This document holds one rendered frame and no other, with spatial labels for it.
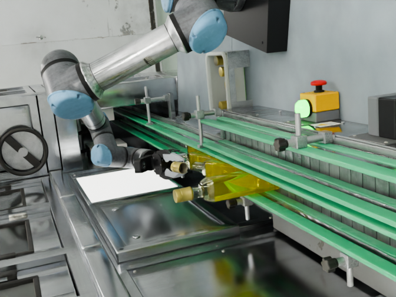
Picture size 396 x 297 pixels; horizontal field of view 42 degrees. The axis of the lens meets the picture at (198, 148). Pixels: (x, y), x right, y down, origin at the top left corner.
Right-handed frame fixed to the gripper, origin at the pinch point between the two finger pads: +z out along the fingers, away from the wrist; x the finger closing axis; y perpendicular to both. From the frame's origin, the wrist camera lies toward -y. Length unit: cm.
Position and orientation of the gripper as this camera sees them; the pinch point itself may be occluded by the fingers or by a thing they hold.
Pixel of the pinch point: (180, 167)
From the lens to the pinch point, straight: 162.8
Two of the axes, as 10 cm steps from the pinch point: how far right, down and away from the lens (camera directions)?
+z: 6.5, 0.7, -7.6
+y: 7.6, -1.7, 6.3
